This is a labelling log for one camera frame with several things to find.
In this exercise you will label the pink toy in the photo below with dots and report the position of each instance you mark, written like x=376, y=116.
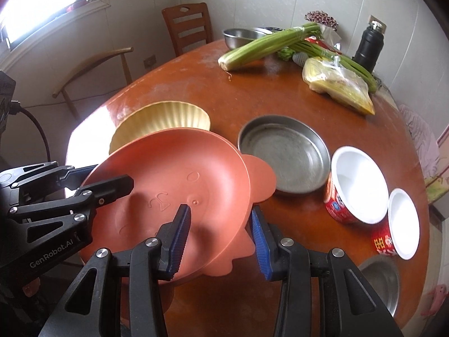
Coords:
x=440, y=296

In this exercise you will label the green celery bunch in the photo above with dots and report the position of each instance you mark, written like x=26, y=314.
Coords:
x=364, y=75
x=259, y=47

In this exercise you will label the steel mixing bowl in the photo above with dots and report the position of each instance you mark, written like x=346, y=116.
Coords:
x=238, y=38

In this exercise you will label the red packet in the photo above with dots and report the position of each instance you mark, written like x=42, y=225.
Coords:
x=315, y=41

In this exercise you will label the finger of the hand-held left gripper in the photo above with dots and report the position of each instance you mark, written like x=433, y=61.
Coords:
x=82, y=172
x=112, y=187

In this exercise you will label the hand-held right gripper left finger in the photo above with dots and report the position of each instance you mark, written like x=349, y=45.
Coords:
x=179, y=238

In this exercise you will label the pink cartoon-print wardrobe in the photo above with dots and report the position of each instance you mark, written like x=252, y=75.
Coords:
x=442, y=161

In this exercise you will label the pink cloth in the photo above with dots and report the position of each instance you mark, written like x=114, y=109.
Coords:
x=419, y=137

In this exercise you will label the large red paper bowl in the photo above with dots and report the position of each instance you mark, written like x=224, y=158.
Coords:
x=357, y=182

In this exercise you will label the curved-back wooden chair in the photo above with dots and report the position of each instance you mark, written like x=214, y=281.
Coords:
x=91, y=66

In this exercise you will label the red object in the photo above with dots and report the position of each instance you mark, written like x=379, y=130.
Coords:
x=75, y=6

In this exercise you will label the plastic bag of noodles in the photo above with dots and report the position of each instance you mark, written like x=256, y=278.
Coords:
x=336, y=87

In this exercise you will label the orange animal-shaped plate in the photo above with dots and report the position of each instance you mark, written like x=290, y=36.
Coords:
x=168, y=175

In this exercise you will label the slat-back wooden chair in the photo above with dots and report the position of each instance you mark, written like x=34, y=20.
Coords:
x=186, y=24

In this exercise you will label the fruit in white foam net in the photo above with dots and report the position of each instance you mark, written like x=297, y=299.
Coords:
x=301, y=59

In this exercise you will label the beige wall socket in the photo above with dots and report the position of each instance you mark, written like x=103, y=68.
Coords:
x=371, y=19

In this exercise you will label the white wall outlet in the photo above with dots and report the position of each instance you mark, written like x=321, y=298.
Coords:
x=149, y=61

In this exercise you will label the black thermos flask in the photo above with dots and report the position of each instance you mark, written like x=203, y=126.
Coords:
x=368, y=47

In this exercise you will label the yellow shell-shaped plate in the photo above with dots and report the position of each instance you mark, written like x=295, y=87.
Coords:
x=161, y=117

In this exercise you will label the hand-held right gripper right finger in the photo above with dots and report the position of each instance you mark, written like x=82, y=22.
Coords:
x=260, y=242

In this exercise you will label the patterned ceramic bowl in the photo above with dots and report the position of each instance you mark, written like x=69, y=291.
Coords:
x=273, y=28

